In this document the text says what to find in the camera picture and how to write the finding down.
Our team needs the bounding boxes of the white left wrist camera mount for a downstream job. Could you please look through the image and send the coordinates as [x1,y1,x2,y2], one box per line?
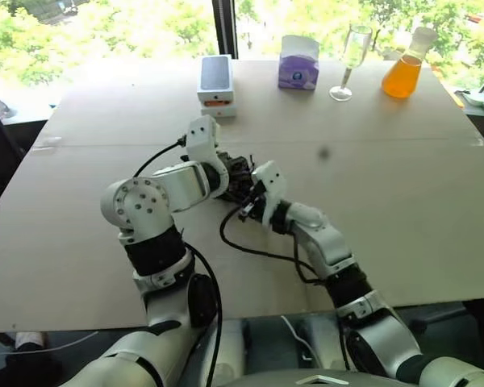
[185,114,230,179]

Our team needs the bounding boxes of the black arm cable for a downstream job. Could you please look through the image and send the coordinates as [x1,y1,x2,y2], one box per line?
[219,207,354,371]
[130,136,225,387]

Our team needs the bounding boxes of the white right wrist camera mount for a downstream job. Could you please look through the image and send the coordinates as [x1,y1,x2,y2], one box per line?
[250,160,288,227]

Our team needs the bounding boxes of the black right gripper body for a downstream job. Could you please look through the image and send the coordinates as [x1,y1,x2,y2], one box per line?
[238,181,268,223]

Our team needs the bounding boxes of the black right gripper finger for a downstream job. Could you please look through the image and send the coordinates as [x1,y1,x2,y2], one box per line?
[215,176,254,203]

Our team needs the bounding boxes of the purple tissue box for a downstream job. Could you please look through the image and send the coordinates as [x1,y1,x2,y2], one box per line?
[277,34,320,90]

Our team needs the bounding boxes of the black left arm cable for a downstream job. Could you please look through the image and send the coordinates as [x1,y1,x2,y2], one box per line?
[130,136,225,387]

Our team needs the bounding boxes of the glass flask with orange liquid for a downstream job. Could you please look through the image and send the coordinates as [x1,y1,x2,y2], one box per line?
[381,27,440,99]

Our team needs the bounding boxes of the white shoe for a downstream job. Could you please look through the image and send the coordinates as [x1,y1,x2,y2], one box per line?
[14,330,48,350]

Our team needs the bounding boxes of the clear champagne glass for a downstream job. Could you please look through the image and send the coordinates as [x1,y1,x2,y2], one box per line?
[328,23,373,102]

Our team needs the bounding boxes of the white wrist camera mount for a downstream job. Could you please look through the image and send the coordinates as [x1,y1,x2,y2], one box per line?
[250,160,288,227]
[185,114,230,179]

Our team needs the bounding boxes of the white and orange box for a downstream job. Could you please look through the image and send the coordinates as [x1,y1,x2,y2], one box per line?
[200,100,237,119]

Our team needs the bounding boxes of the dark window frame post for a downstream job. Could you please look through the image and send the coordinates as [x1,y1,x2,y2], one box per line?
[211,0,238,60]

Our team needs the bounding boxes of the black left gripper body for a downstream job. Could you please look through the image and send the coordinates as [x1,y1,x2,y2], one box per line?
[219,151,248,183]

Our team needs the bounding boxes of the thin white cable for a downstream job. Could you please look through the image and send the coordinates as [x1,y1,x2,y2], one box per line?
[281,314,316,364]

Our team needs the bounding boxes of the white phone box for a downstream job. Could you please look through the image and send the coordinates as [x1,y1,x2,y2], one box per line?
[196,55,236,107]

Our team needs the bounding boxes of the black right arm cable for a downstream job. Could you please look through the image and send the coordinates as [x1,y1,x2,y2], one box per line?
[219,207,354,371]

